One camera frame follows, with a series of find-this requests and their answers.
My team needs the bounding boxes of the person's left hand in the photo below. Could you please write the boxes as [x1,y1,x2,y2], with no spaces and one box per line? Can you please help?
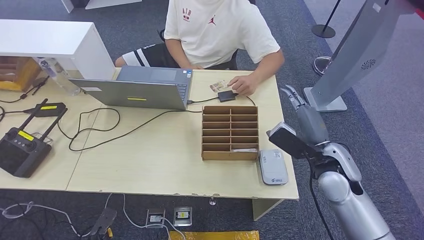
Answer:
[227,75,259,97]

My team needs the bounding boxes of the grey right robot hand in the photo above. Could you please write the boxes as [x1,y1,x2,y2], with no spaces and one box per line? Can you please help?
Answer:
[280,84,331,147]

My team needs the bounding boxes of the wooden card organizer box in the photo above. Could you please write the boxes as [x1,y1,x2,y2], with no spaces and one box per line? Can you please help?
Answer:
[200,105,260,162]

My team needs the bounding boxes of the person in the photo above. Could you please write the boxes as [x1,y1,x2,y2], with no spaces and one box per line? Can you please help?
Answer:
[114,0,286,97]

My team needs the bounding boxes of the grey white card reader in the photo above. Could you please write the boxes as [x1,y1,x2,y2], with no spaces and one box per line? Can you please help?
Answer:
[257,149,290,186]

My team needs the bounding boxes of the small black adapter box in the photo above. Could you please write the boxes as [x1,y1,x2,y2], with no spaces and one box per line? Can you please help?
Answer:
[216,89,237,103]

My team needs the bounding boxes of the black chair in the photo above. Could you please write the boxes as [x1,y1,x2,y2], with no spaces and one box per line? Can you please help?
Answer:
[157,28,241,71]

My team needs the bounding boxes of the chrome stanchion base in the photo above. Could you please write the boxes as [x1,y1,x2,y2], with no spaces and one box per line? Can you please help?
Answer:
[312,55,333,77]

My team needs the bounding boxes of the grey laptop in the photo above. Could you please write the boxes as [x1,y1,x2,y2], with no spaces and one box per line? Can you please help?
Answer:
[68,65,194,111]

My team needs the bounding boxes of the grey kiosk stand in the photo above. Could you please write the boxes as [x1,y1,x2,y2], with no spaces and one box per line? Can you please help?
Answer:
[303,0,419,114]

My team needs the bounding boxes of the pale wooden table leg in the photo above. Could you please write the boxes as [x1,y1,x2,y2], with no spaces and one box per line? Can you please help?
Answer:
[252,198,285,222]

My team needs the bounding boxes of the white furniture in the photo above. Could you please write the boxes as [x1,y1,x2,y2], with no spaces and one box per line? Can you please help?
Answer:
[60,0,144,14]

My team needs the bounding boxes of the clear plastic water bottle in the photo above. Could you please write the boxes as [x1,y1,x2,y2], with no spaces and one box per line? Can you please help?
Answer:
[32,56,82,97]

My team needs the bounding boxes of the square floor socket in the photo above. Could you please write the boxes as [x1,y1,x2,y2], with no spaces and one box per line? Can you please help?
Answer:
[172,205,194,228]
[145,207,167,230]

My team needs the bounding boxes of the yellow bag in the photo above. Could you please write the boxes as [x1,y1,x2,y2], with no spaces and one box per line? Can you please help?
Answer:
[168,230,261,240]

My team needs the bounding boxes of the white shelf box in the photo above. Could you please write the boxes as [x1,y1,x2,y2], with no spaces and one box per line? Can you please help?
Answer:
[0,18,116,81]

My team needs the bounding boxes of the black power brick yellow label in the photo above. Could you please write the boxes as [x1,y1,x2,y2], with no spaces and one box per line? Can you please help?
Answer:
[31,101,67,118]

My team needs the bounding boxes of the yellow wooden box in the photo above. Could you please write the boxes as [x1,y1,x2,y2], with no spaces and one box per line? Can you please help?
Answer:
[0,55,42,93]

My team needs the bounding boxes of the black floor device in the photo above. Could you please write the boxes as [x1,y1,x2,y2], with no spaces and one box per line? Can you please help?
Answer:
[88,207,118,240]

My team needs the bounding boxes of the black remote controller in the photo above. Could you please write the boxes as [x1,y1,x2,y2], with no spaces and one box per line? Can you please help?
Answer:
[0,97,69,179]

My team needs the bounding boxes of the thin black adapter cable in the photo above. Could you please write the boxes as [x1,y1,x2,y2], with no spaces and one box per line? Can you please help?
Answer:
[234,93,257,107]

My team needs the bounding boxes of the black white wrist camera box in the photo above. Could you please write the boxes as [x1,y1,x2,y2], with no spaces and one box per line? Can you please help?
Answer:
[266,121,316,161]

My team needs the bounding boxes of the short black laptop cable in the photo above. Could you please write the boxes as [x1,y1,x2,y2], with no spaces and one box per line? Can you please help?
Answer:
[186,96,220,106]

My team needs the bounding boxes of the long looping black cable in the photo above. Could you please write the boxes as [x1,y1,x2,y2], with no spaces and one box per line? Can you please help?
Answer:
[56,107,204,153]

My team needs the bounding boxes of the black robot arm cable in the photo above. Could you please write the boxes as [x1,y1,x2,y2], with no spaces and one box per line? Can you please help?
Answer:
[307,158,336,240]

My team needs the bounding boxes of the black stanchion post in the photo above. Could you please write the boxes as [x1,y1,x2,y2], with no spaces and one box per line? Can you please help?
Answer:
[310,0,343,39]

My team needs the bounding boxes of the black power brick cable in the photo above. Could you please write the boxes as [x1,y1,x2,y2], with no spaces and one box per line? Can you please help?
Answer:
[0,104,35,124]

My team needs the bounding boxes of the black cable with plug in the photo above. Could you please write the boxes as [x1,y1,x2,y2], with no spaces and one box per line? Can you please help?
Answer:
[0,75,51,105]

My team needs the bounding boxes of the coiled white floor cable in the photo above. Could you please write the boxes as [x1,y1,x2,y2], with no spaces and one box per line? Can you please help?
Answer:
[0,200,88,239]

